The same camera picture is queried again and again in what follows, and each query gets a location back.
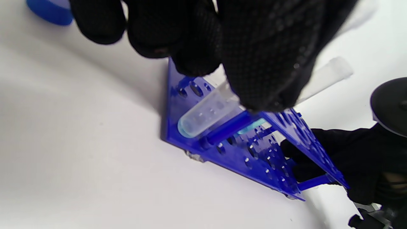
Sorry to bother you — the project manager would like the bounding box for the blue screw cap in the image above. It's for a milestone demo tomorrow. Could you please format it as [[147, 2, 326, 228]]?
[[26, 0, 73, 26]]

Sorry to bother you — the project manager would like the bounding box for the blue test tube rack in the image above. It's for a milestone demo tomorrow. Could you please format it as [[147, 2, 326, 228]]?
[[161, 57, 349, 201]]

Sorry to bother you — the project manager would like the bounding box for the person's right hand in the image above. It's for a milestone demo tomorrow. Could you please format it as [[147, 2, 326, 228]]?
[[280, 122, 407, 205]]

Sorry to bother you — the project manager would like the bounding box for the clear test tube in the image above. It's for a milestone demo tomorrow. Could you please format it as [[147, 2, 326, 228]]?
[[177, 57, 354, 139]]

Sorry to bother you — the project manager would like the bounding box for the test tube with cyan liquid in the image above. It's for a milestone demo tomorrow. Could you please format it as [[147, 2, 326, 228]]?
[[238, 118, 267, 135]]

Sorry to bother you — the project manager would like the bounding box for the person's left hand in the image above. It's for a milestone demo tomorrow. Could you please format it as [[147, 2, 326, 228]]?
[[69, 0, 360, 112]]

